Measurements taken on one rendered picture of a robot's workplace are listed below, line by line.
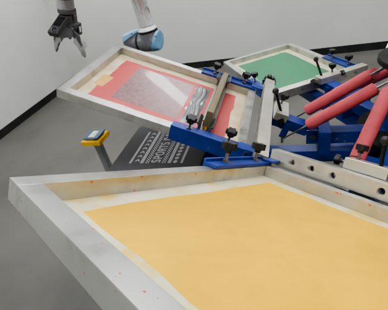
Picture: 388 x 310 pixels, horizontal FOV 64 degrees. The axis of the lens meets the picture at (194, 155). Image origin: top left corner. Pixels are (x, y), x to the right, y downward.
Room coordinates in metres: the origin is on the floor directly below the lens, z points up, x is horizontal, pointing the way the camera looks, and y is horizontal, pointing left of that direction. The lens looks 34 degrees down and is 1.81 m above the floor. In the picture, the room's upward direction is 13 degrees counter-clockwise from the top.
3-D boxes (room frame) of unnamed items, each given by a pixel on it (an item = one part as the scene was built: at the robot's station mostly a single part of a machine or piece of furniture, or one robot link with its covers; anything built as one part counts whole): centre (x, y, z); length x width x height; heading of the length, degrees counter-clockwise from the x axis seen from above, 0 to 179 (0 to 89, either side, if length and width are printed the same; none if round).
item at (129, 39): (2.03, 0.21, 1.37); 0.13 x 0.12 x 0.14; 58
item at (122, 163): (1.42, 0.14, 0.95); 0.48 x 0.44 x 0.01; 69
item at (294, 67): (1.91, -0.76, 1.05); 1.08 x 0.61 x 0.23; 9
